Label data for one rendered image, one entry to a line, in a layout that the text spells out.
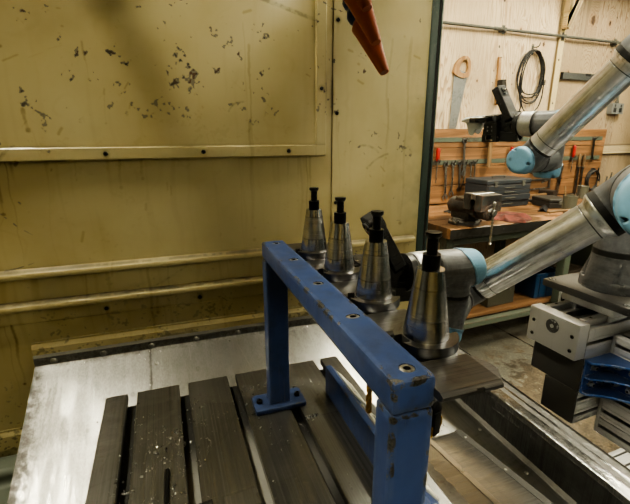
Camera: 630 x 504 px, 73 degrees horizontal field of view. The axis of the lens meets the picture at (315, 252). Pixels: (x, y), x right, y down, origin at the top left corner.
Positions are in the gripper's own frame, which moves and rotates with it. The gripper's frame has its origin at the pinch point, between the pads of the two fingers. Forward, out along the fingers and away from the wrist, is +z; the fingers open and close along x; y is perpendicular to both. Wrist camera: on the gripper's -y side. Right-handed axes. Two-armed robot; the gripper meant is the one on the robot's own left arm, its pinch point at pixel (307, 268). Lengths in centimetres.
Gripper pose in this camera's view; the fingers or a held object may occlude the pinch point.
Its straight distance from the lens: 72.2
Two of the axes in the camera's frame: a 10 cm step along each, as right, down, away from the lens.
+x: -3.3, -2.6, 9.1
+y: -0.3, 9.6, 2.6
